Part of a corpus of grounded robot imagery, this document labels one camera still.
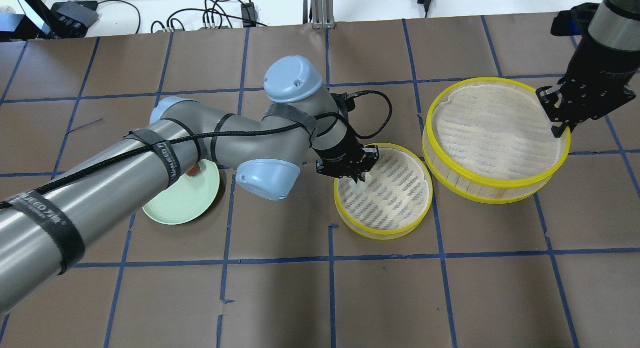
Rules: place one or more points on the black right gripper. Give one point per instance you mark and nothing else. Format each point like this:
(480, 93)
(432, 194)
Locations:
(591, 86)

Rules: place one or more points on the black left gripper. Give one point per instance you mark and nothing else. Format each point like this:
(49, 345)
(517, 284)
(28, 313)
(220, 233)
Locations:
(339, 151)

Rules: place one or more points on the white bun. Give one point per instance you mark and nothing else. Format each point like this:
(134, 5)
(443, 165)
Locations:
(360, 186)

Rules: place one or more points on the yellow steamer layer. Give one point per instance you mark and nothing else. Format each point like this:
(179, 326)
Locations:
(395, 203)
(488, 139)

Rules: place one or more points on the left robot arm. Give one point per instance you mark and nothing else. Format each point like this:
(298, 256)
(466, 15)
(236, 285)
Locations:
(45, 231)

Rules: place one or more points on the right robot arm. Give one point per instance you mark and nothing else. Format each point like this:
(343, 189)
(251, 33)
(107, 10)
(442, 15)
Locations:
(613, 23)

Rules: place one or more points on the brown bun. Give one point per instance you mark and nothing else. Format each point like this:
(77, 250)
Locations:
(195, 170)

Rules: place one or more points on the light green plate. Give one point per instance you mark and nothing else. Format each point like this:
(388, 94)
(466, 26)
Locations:
(188, 198)

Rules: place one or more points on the aluminium frame post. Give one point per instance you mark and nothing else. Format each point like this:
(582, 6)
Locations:
(322, 15)

